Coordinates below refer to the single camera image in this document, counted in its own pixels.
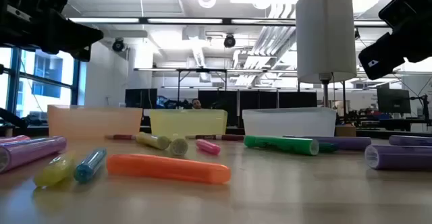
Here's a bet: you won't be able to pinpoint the maroon dry-erase marker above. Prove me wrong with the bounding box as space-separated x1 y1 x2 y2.
186 134 245 142

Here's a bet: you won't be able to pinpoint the dark office partition panels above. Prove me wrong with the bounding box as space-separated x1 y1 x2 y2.
197 89 318 128

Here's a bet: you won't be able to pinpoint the blue translucent highlighter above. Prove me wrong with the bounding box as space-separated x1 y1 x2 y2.
73 148 108 184

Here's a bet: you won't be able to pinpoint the red dry-erase marker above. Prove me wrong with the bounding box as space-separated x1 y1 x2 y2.
104 134 136 141

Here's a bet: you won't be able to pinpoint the light green highlighter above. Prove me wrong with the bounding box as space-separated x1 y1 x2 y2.
136 132 171 150

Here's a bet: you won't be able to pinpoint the yellow translucent plastic bin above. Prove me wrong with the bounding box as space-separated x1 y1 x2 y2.
149 109 229 138

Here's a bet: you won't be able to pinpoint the pink opaque highlighter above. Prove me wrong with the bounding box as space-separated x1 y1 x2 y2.
196 138 222 156

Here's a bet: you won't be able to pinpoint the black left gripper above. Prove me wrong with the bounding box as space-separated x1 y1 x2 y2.
0 0 104 63

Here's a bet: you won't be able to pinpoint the long ceiling light bar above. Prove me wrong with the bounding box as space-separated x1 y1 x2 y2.
68 16 389 26

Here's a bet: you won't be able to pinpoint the white cylindrical lamp shade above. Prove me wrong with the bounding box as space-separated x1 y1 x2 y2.
296 0 358 84

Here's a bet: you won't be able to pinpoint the cluttered background desk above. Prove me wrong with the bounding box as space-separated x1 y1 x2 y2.
357 115 432 134

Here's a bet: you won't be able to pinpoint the clear plastic bin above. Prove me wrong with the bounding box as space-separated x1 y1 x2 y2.
242 107 338 138

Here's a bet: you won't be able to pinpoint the green chunky highlighter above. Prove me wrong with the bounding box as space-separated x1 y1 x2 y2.
243 135 320 157

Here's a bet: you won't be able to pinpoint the pink translucent highlighter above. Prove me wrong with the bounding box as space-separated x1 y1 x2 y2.
0 134 32 144

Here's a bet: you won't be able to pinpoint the yellow translucent highlighter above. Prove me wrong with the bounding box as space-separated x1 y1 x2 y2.
32 152 77 188

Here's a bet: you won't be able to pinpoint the orange translucent highlighter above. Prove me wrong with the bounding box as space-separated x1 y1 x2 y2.
106 153 232 185

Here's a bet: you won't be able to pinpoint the orange translucent plastic bin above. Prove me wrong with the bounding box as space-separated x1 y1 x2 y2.
47 104 144 140

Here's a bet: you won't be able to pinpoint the black overhead metal rack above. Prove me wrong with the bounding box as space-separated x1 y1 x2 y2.
134 67 298 93

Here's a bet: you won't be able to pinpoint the metal lamp pole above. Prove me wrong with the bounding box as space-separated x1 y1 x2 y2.
319 72 334 109

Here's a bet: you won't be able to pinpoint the green dry-erase marker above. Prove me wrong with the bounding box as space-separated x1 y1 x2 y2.
318 142 340 153

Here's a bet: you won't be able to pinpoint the purple translucent highlighter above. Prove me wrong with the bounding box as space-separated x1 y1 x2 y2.
0 136 68 174

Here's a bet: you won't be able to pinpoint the large office window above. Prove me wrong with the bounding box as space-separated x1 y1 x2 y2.
0 47 82 117

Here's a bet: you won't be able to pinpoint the black ceiling camera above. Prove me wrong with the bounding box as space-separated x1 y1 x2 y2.
111 37 126 53
223 34 237 49

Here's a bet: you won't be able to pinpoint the black computer monitor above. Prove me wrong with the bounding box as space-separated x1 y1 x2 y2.
377 88 412 115
124 88 158 109

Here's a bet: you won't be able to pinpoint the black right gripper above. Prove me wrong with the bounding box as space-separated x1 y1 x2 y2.
358 0 432 81

